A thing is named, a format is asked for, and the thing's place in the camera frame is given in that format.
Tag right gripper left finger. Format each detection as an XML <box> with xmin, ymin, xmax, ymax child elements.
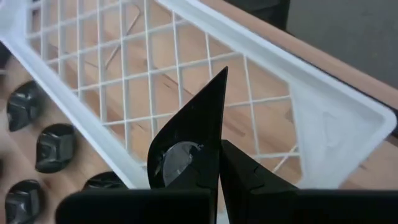
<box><xmin>55</xmin><ymin>189</ymin><xmax>218</xmax><ymax>224</ymax></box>

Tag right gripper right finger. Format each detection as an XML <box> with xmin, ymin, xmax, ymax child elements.
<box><xmin>219</xmin><ymin>139</ymin><xmax>398</xmax><ymax>224</ymax></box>

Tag black teardrop mini plate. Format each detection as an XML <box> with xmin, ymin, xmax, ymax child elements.
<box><xmin>147</xmin><ymin>66</ymin><xmax>229</xmax><ymax>190</ymax></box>

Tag dark cabinet on floor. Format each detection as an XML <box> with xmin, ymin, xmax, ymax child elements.
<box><xmin>223</xmin><ymin>0</ymin><xmax>292</xmax><ymax>31</ymax></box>

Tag white wire lattice rack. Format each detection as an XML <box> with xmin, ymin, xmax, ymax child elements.
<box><xmin>0</xmin><ymin>0</ymin><xmax>398</xmax><ymax>191</ymax></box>

